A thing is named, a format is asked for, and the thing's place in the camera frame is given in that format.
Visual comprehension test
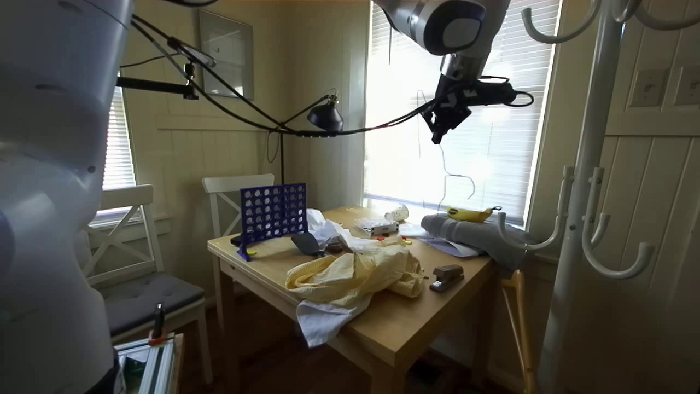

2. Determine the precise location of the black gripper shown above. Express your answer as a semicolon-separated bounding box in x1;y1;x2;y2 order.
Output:
422;78;534;144

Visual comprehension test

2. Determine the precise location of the white wire hanger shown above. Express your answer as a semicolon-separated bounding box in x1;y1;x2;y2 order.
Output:
438;144;477;208

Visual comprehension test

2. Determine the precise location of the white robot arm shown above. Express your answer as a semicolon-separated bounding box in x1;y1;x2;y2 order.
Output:
0;0;134;394

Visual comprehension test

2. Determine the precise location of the white coat rack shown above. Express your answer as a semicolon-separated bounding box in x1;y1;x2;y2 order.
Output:
521;0;700;394

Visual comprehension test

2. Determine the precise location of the yellow banana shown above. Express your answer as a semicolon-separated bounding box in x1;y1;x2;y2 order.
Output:
445;208;496;223

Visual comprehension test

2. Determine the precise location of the black floor lamp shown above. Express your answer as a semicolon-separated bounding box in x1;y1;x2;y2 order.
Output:
264;92;346;187

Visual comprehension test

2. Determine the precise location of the grey folded cloth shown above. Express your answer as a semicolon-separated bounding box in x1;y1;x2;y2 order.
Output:
420;215;524;272

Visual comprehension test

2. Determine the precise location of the black stapler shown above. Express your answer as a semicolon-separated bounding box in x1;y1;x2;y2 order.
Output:
429;265;463;293

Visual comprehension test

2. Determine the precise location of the yellow cloth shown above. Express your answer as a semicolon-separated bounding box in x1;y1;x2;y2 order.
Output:
285;245;423;307

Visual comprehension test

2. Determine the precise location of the wooden table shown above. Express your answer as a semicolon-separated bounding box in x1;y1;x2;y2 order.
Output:
207;236;496;394

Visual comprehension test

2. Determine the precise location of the wooden folding stand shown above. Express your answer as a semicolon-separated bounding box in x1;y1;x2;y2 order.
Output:
501;269;534;394

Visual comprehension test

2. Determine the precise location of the blue connect four grid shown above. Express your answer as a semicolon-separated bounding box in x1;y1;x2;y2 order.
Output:
241;185;308;260

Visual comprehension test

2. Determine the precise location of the white chair behind table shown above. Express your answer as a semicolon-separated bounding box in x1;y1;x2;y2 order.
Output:
201;173;275;236

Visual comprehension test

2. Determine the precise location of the white cloth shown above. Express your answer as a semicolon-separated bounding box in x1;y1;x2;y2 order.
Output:
292;208;373;351

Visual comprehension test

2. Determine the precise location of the white chair with grey cushion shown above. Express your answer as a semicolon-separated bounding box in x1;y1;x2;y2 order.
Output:
82;185;211;383

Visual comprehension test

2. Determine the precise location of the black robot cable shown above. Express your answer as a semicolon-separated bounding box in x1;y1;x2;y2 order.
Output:
129;16;439;140

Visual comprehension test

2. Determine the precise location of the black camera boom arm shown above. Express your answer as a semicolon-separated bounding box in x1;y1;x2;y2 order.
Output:
115;38;217;99

